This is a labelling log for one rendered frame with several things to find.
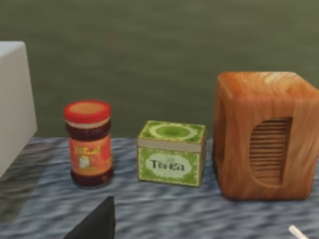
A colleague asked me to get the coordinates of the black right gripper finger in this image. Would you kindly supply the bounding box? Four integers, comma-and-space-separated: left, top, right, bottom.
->
64, 196, 116, 239

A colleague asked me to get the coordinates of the white box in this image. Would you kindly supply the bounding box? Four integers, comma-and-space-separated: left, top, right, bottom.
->
0, 41, 38, 179

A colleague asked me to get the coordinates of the red-lidded sauce jar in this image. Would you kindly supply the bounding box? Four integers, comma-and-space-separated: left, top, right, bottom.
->
63, 100, 115, 189

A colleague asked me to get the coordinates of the green tea box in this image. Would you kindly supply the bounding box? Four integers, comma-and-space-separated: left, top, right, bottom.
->
136, 120, 208, 188

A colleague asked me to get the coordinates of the wooden slatted box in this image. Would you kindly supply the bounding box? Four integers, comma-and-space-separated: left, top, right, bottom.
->
214, 71, 319, 201

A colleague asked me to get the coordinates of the small white object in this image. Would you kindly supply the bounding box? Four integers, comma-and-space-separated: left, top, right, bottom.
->
288, 225, 310, 239

